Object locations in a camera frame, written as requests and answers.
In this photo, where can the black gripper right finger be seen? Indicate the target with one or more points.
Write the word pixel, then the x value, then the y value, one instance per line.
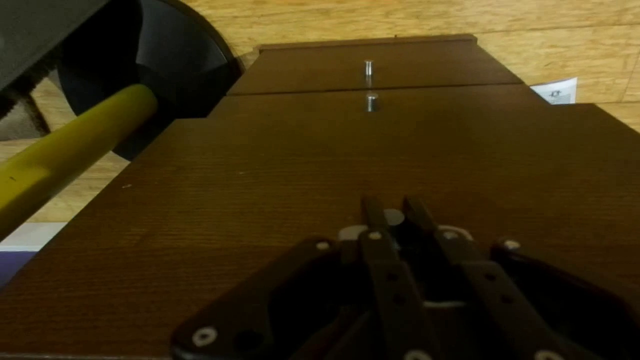
pixel 521 305

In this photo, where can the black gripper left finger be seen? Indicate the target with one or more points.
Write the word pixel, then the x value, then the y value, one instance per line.
pixel 319 301

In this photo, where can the brown wooden drawer cabinet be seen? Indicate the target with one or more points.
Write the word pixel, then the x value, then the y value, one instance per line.
pixel 346 187

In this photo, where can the white printed paper sheet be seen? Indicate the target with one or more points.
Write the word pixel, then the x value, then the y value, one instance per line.
pixel 558 92

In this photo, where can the yellow pole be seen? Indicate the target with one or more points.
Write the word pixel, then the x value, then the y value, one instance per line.
pixel 46 166

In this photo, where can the grey box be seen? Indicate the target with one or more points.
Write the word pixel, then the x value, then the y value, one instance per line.
pixel 33 28

